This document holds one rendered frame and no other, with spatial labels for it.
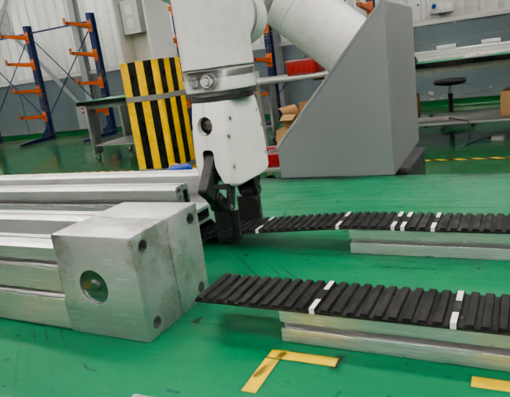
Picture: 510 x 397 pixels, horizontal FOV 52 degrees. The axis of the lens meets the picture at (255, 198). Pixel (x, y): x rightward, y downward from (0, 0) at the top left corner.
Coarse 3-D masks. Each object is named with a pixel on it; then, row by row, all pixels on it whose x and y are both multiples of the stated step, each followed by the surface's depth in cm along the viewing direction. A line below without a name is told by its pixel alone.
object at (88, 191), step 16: (0, 176) 90; (16, 176) 87; (32, 176) 85; (48, 176) 83; (64, 176) 81; (80, 176) 80; (96, 176) 78; (112, 176) 77; (128, 176) 75; (144, 176) 74; (160, 176) 73; (176, 176) 71; (192, 176) 70; (0, 192) 77; (16, 192) 76; (32, 192) 74; (48, 192) 73; (64, 192) 71; (80, 192) 70; (96, 192) 69; (112, 192) 68; (128, 192) 66; (144, 192) 65; (160, 192) 64; (176, 192) 63; (192, 192) 71; (0, 208) 78; (16, 208) 77; (32, 208) 75; (48, 208) 74; (64, 208) 72; (80, 208) 71; (96, 208) 70; (208, 208) 69
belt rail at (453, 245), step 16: (352, 240) 58; (368, 240) 58; (384, 240) 57; (400, 240) 56; (416, 240) 55; (432, 240) 54; (448, 240) 53; (464, 240) 52; (480, 240) 52; (496, 240) 51; (432, 256) 54; (448, 256) 54; (464, 256) 53; (480, 256) 52; (496, 256) 51
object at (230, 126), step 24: (240, 96) 59; (192, 120) 60; (216, 120) 58; (240, 120) 60; (216, 144) 58; (240, 144) 60; (264, 144) 66; (216, 168) 59; (240, 168) 60; (264, 168) 66
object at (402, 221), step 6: (396, 216) 58; (402, 216) 58; (408, 216) 57; (414, 216) 58; (396, 222) 56; (402, 222) 55; (408, 222) 56; (390, 228) 55; (396, 228) 55; (402, 228) 54
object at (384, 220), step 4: (384, 212) 60; (392, 212) 59; (380, 216) 58; (384, 216) 59; (388, 216) 58; (392, 216) 58; (376, 220) 57; (380, 220) 57; (384, 220) 58; (388, 220) 57; (392, 220) 57; (372, 224) 56; (376, 224) 56; (380, 224) 56; (384, 224) 55; (388, 224) 56; (368, 228) 56; (372, 228) 56; (376, 228) 55; (380, 228) 55; (384, 228) 55
